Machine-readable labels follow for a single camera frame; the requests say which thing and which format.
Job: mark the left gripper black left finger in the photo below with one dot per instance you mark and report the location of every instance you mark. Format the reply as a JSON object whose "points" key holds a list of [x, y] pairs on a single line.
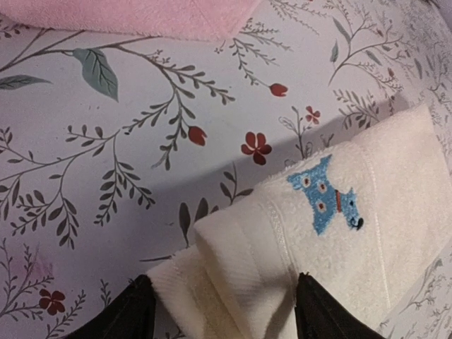
{"points": [[131, 315]]}

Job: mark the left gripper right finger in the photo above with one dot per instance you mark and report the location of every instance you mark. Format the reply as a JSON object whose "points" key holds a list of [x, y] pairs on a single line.
{"points": [[319, 315]]}

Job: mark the cream white towel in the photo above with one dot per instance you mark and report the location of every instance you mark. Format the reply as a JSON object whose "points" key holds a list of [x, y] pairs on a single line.
{"points": [[365, 218]]}

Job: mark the floral tablecloth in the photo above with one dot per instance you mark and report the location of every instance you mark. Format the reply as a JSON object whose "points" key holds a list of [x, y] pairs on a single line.
{"points": [[113, 146]]}

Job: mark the pink towel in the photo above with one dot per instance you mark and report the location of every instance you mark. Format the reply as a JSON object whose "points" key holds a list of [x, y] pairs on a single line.
{"points": [[206, 21]]}

